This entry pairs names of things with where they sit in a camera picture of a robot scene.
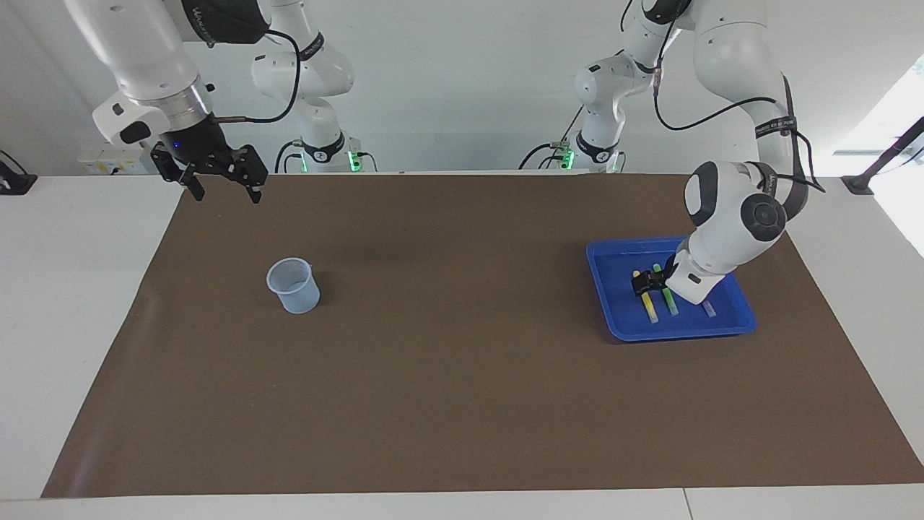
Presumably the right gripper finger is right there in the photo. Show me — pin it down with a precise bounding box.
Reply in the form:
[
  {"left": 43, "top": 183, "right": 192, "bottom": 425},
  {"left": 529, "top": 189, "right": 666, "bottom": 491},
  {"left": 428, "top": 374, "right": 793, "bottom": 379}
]
[
  {"left": 152, "top": 143, "right": 206, "bottom": 202},
  {"left": 224, "top": 144, "right": 269, "bottom": 204}
]

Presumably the green pen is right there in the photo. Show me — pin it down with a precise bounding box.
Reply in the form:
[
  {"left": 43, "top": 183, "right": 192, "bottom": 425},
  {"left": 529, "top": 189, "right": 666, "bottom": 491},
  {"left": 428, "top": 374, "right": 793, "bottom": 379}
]
[{"left": 653, "top": 264, "right": 680, "bottom": 316}]

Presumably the yellow pen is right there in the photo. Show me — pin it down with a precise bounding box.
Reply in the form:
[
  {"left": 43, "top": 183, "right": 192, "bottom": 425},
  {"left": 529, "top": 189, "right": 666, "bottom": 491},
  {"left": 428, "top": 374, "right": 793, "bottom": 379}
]
[{"left": 632, "top": 271, "right": 659, "bottom": 324}]

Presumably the blue plastic tray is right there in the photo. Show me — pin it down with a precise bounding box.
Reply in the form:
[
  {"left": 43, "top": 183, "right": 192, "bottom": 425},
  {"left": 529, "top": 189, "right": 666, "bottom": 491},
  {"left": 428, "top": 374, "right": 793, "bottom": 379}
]
[{"left": 585, "top": 235, "right": 757, "bottom": 342}]

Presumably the translucent plastic cup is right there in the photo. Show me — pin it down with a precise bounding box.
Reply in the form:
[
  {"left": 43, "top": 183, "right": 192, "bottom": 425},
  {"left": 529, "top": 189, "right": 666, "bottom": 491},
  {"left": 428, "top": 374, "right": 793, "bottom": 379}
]
[{"left": 266, "top": 258, "right": 321, "bottom": 315}]

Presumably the black table clamp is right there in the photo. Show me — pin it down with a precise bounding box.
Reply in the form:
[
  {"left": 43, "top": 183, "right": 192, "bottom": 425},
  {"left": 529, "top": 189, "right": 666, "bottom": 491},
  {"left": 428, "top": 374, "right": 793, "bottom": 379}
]
[{"left": 0, "top": 149, "right": 38, "bottom": 196}]

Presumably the brown table mat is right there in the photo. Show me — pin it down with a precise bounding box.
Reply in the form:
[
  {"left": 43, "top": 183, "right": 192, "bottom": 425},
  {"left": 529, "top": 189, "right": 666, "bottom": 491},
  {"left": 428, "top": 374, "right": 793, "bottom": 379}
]
[{"left": 41, "top": 173, "right": 924, "bottom": 499}]

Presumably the black angled stand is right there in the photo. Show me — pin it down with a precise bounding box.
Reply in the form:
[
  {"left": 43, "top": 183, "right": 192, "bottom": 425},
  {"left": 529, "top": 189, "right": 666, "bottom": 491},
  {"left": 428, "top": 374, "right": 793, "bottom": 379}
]
[{"left": 841, "top": 116, "right": 924, "bottom": 196}]

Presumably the black right base cable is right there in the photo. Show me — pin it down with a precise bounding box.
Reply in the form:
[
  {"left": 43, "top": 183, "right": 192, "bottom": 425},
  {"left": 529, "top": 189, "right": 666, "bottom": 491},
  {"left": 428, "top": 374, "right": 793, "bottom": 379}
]
[{"left": 274, "top": 141, "right": 304, "bottom": 174}]

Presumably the black base cable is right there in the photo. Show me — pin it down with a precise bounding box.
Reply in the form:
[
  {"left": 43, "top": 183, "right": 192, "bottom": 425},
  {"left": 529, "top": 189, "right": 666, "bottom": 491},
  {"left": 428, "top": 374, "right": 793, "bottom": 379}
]
[
  {"left": 520, "top": 108, "right": 587, "bottom": 173},
  {"left": 274, "top": 141, "right": 304, "bottom": 174}
]

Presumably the white wall socket box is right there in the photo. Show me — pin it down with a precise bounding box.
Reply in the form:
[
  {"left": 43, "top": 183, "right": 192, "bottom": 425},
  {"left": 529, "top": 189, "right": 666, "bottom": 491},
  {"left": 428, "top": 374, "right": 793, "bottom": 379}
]
[{"left": 77, "top": 141, "right": 149, "bottom": 176}]

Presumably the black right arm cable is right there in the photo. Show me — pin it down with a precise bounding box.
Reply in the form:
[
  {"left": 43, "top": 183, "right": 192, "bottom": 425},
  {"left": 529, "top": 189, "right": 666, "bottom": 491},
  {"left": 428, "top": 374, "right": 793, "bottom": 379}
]
[{"left": 215, "top": 29, "right": 302, "bottom": 125}]

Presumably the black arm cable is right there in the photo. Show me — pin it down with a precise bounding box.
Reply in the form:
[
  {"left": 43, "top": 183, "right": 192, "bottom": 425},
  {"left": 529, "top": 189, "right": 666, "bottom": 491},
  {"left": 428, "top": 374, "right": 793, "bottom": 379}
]
[
  {"left": 215, "top": 29, "right": 302, "bottom": 125},
  {"left": 621, "top": 0, "right": 827, "bottom": 196}
]

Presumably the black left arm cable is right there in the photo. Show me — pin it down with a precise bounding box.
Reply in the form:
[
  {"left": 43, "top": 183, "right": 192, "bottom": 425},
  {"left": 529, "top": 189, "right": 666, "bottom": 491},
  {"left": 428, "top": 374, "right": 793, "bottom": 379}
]
[{"left": 621, "top": 0, "right": 827, "bottom": 196}]

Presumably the black left base cable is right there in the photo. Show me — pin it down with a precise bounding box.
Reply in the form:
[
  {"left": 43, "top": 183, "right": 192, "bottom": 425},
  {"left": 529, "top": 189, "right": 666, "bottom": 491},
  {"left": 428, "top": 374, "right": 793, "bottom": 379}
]
[{"left": 520, "top": 108, "right": 587, "bottom": 173}]

